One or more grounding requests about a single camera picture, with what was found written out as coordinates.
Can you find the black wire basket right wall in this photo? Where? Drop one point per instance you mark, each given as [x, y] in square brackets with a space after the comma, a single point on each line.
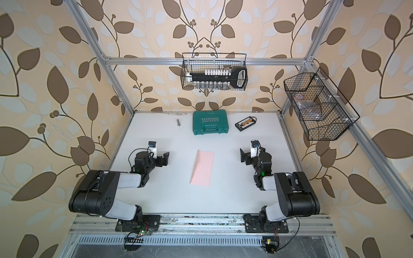
[338, 114]

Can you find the black wire basket back wall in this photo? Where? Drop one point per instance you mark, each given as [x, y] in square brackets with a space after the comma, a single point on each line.
[200, 61]

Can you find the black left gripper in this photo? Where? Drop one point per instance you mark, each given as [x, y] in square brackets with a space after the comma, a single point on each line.
[158, 160]

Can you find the green plastic tool case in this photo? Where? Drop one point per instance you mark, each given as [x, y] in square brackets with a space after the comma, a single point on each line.
[209, 122]

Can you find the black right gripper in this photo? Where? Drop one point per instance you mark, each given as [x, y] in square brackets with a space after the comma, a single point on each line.
[246, 156]

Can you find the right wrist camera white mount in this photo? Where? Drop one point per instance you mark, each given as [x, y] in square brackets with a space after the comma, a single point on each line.
[255, 146]

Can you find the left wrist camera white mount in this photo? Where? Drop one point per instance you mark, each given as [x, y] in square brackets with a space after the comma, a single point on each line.
[152, 148]

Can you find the plastic bag in basket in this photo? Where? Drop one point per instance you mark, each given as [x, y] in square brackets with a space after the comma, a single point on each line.
[308, 110]

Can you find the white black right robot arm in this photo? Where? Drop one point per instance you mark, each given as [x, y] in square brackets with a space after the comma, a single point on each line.
[295, 195]

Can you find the black wire basket wall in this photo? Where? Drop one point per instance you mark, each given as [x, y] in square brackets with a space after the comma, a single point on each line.
[200, 61]
[338, 114]

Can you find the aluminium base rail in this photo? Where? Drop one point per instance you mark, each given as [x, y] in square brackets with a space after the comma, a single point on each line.
[190, 229]

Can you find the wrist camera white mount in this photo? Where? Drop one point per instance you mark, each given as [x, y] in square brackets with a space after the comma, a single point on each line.
[152, 148]
[255, 146]

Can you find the black socket set holder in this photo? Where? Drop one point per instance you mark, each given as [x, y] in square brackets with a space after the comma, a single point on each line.
[226, 79]

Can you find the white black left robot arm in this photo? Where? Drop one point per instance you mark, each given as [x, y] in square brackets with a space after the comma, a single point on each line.
[96, 194]

